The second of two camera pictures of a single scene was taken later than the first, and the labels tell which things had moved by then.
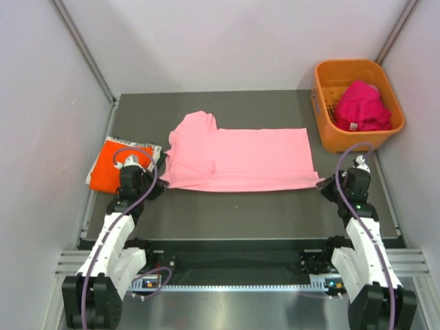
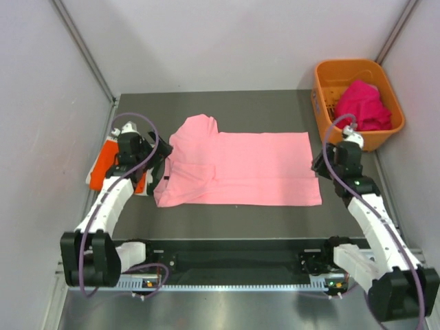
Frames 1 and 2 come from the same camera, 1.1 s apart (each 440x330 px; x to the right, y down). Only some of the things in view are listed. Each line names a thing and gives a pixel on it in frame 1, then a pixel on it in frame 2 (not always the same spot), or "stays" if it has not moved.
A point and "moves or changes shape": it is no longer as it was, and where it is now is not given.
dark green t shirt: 161,164 stays
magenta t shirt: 360,108 stays
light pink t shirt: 203,157 moves or changes shape
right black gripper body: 330,190 to 330,150
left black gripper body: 146,179 to 146,150
